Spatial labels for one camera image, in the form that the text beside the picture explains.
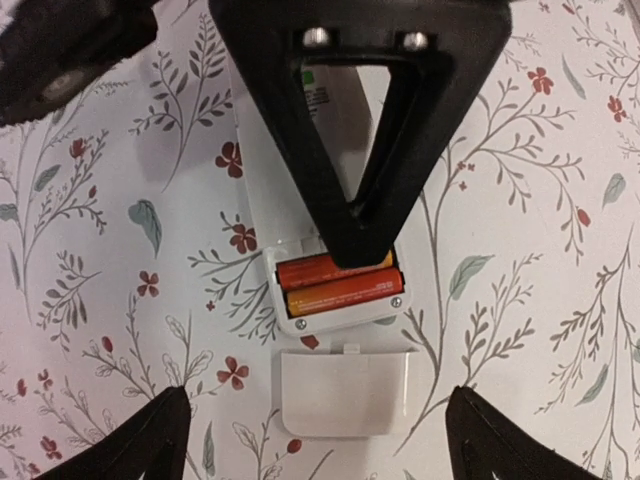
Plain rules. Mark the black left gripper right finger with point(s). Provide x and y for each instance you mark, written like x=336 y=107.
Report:
x=485 y=444

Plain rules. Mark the floral patterned table mat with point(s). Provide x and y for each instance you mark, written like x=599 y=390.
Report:
x=130 y=262

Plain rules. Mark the white battery cover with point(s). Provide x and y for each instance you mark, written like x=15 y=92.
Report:
x=351 y=394

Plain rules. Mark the white remote control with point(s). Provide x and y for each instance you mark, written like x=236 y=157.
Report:
x=301 y=193

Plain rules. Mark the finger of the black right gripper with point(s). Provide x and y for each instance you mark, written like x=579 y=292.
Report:
x=438 y=55

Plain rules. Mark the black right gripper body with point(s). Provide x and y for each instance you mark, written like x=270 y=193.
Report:
x=52 y=50

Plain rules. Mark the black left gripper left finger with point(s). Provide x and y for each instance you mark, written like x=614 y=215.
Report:
x=151 y=444

